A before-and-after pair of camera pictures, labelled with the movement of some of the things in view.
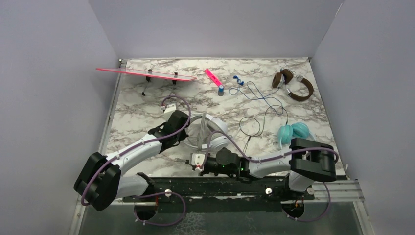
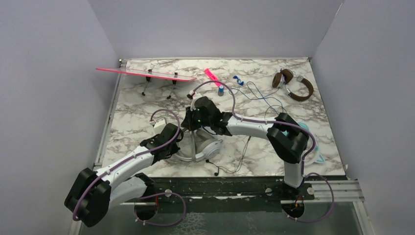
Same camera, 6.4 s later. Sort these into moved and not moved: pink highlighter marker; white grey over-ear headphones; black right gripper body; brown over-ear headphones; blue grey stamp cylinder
Moved: white grey over-ear headphones; black right gripper body
Not moved: blue grey stamp cylinder; brown over-ear headphones; pink highlighter marker
